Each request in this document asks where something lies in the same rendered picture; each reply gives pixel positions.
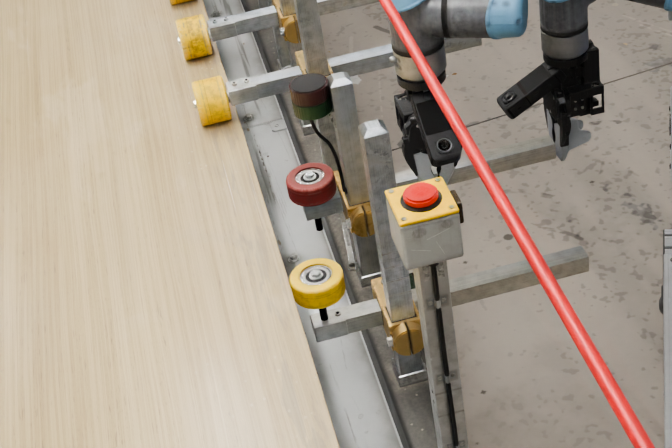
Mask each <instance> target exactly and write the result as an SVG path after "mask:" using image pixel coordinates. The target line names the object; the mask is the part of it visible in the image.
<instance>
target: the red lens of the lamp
mask: <svg viewBox="0 0 672 448"><path fill-rule="evenodd" d="M319 75H322V74H319ZM322 76H323V77H324V78H325V79H326V83H325V85H324V86H323V87H322V88H321V89H319V90H318V91H314V92H311V93H305V94H304V93H298V92H295V91H293V90H292V89H291V83H292V81H293V80H294V79H295V78H294V79H293V80H292V81H291V82H290V84H289V91H290V96H291V101H292V102H293V103H294V104H296V105H298V106H303V107H309V106H315V105H318V104H321V103H323V102H324V101H326V100H327V99H328V98H329V96H330V90H329V85H328V79H327V78H326V77H325V76H324V75H322Z"/></svg>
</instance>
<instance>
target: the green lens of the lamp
mask: <svg viewBox="0 0 672 448"><path fill-rule="evenodd" d="M292 106H293V111H294V115H295V116H296V117H297V118H299V119H301V120H317V119H320V118H323V117H325V116H326V115H328V114H329V113H330V112H331V110H332V102H331V96H329V98H328V99H327V100H326V101H325V102H324V103H322V104H320V105H318V106H315V107H308V108H305V107H299V106H297V105H295V104H294V103H293V102H292Z"/></svg>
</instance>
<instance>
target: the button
mask: <svg viewBox="0 0 672 448"><path fill-rule="evenodd" d="M437 199H438V190H437V188H436V187H435V186H434V185H432V184H429V183H425V182H420V183H415V184H412V185H410V186H409V187H407V188H406V189H405V190H404V192H403V200H404V202H405V203H406V204H407V205H409V206H411V207H414V208H424V207H428V206H430V205H432V204H433V203H434V202H436V200H437Z"/></svg>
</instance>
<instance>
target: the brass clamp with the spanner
mask: <svg viewBox="0 0 672 448"><path fill-rule="evenodd" d="M333 172H334V176H335V181H336V187H337V188H338V191H339V194H340V196H341V200H342V206H343V213H344V216H345V218H346V220H345V222H346V226H347V228H348V229H350V231H351V233H355V234H356V235H357V236H360V237H368V234H369V236H371V235H373V234H375V231H374V225H373V218H372V212H371V206H370V201H367V202H363V203H359V204H355V205H350V203H349V201H348V198H347V196H346V194H345V192H343V190H342V185H341V180H340V176H339V172H338V170H337V171H333ZM367 232H368V233H367Z"/></svg>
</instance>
